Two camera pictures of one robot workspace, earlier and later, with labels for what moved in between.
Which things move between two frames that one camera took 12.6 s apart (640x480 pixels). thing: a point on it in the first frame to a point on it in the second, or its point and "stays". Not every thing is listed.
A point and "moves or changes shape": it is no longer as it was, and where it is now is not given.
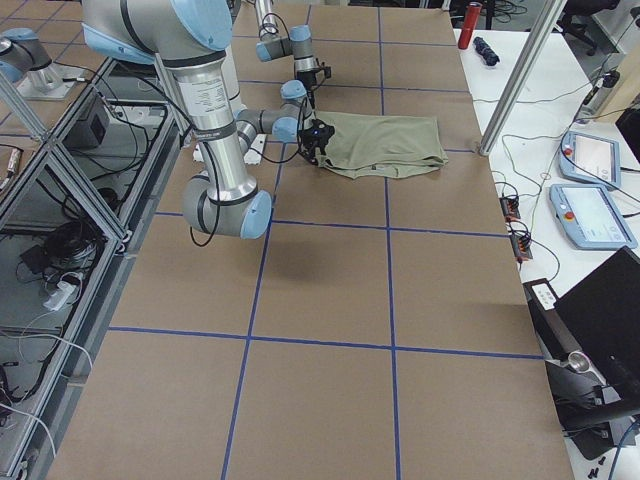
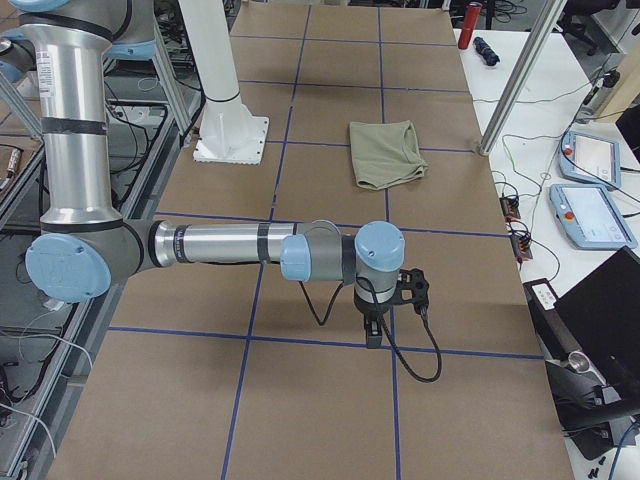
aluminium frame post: [542, 32] stays
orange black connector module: [510, 208] stays
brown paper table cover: [378, 329] stays
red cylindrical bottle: [469, 24] stays
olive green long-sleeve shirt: [382, 146] moves or changes shape
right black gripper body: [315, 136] to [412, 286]
